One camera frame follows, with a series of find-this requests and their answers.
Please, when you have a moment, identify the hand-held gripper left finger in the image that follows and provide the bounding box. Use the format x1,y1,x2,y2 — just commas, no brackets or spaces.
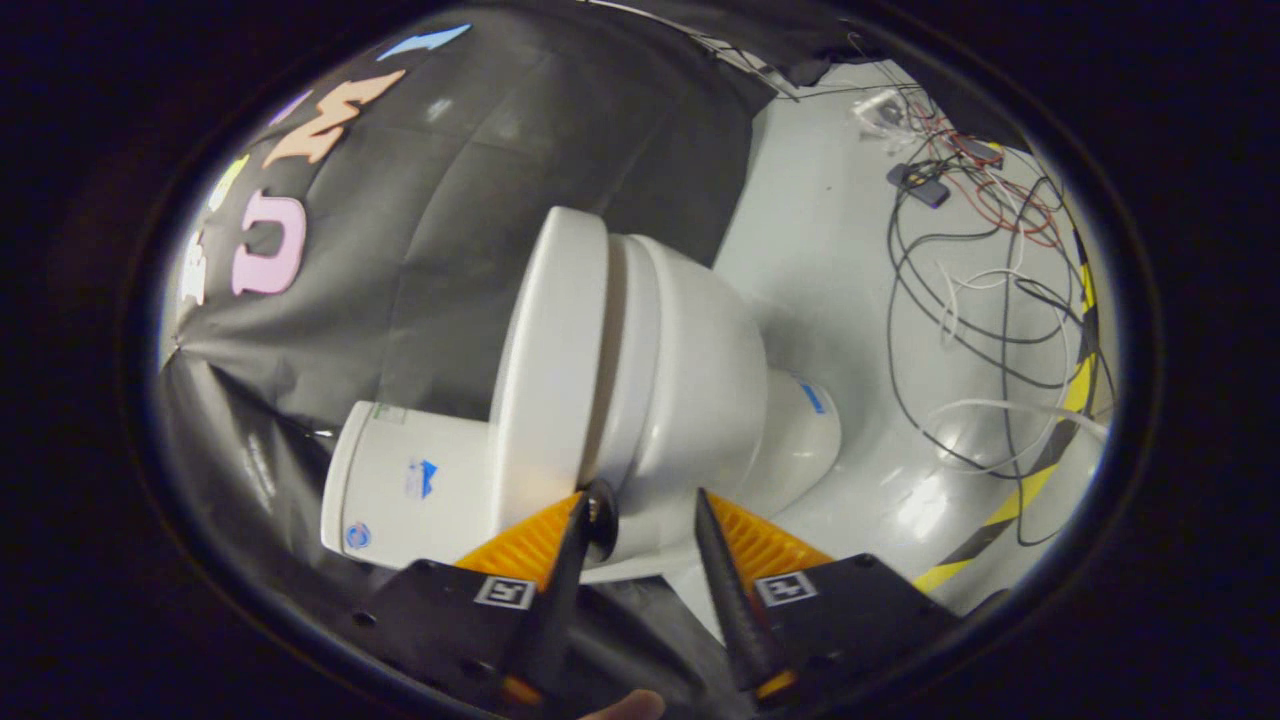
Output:
350,488,601,717

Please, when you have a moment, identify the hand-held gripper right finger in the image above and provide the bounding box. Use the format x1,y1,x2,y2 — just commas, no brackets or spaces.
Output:
695,488,961,714

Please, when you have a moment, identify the white toilet lid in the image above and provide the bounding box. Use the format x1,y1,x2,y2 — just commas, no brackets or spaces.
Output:
488,207,621,563

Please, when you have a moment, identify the white ceramic toilet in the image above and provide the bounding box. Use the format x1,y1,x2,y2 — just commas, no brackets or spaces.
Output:
320,235,843,586

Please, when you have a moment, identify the yellow black floor tape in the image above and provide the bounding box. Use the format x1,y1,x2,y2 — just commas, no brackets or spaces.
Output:
912,200,1103,594

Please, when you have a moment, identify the black backdrop cloth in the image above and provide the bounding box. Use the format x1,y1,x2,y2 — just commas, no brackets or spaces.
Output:
150,3,1001,701

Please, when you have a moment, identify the black power adapter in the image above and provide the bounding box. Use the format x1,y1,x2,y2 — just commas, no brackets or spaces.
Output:
887,163,951,209

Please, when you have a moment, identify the thin metal backdrop stand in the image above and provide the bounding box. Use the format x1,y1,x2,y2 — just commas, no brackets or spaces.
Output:
690,28,803,103

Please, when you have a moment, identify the tangle of floor cables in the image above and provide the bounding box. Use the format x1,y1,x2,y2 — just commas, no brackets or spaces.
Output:
885,80,1111,549

